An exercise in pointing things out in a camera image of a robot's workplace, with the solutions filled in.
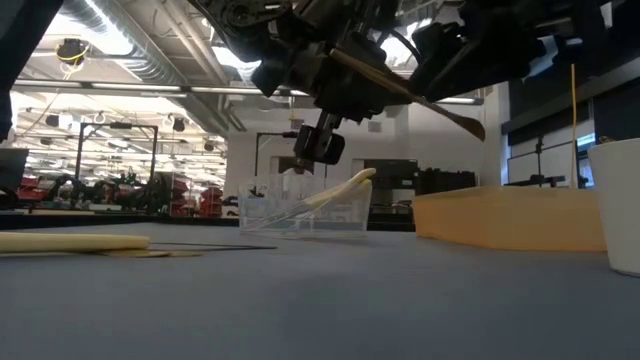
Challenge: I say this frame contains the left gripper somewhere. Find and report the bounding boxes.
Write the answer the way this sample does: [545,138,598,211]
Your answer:
[192,0,417,165]

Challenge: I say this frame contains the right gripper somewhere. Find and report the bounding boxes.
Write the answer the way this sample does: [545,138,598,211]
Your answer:
[411,0,617,105]

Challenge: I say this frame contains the orange plastic bin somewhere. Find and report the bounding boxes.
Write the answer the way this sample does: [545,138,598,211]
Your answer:
[412,185,607,253]

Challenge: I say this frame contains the black screen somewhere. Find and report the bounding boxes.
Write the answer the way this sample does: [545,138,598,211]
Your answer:
[363,158,419,190]

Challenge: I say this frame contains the black cases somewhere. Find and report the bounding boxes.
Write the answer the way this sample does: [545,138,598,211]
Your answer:
[414,168,477,197]

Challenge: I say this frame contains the clear plastic bin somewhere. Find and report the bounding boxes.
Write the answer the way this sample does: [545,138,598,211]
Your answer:
[237,174,374,240]

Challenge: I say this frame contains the ceiling light bar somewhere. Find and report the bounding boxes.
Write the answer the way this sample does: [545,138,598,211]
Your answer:
[9,78,484,106]

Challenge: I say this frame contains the red storage bins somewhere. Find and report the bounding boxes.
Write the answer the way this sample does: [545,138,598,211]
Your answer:
[154,177,225,217]

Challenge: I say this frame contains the gold cutlery piece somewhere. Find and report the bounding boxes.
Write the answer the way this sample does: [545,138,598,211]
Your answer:
[97,248,205,260]

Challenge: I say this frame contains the dark monitor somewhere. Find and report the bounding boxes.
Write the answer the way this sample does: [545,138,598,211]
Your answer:
[0,148,30,197]

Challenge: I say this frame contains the black gantry frame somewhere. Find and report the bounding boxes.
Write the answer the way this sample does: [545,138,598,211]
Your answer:
[74,122,160,211]
[254,131,330,181]

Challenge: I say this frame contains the black camera stand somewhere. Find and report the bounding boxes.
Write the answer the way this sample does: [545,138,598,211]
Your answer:
[504,133,569,189]

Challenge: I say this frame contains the yellow hanging cord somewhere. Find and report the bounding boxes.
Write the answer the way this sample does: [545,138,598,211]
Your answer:
[569,63,577,189]

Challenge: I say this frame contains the silver ceiling duct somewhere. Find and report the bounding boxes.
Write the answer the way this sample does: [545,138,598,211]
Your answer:
[59,0,236,139]

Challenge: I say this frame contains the yellow cable reel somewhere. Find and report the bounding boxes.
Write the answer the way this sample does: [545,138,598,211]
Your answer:
[53,37,92,69]

